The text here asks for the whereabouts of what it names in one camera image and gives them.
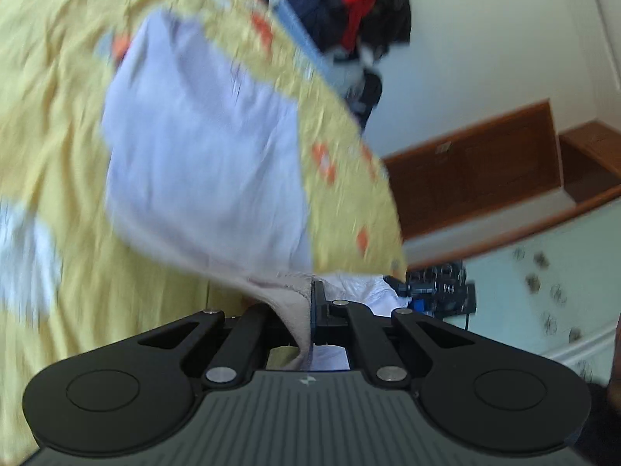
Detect white bed sheet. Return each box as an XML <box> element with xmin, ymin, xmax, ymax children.
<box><xmin>310</xmin><ymin>272</ymin><xmax>414</xmax><ymax>372</ymax></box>

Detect lavender long-sleeved sweater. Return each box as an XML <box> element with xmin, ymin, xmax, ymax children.
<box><xmin>99</xmin><ymin>10</ymin><xmax>316</xmax><ymax>372</ymax></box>

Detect pile of red and navy clothes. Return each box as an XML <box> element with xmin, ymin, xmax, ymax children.
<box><xmin>228</xmin><ymin>0</ymin><xmax>413</xmax><ymax>66</ymax></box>

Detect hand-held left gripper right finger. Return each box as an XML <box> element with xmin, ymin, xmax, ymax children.
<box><xmin>310</xmin><ymin>279</ymin><xmax>486</xmax><ymax>390</ymax></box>

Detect yellow printed blanket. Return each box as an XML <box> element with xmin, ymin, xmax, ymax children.
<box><xmin>0</xmin><ymin>0</ymin><xmax>408</xmax><ymax>466</ymax></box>

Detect black electronic device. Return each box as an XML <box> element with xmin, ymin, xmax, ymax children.
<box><xmin>405</xmin><ymin>261</ymin><xmax>479</xmax><ymax>322</ymax></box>

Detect black bag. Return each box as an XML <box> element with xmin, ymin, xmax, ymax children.
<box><xmin>348</xmin><ymin>70</ymin><xmax>384</xmax><ymax>123</ymax></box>

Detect light blue knitted blanket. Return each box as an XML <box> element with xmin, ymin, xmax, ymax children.
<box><xmin>274</xmin><ymin>0</ymin><xmax>352</xmax><ymax>85</ymax></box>

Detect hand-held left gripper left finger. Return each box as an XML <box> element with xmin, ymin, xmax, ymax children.
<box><xmin>131</xmin><ymin>302</ymin><xmax>275</xmax><ymax>389</ymax></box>

